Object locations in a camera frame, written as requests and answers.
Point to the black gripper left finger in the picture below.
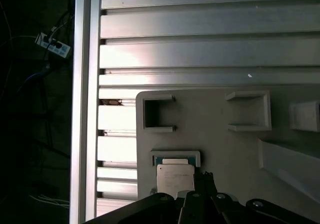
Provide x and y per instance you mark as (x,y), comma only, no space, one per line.
(160,209)

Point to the grey parts rack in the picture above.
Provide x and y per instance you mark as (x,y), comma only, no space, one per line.
(212,146)

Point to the white power strip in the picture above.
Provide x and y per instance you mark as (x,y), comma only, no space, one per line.
(58,49)

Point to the silver CPU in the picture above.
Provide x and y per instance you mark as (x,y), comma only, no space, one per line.
(175,179)

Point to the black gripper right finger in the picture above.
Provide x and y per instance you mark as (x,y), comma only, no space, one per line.
(210,204)

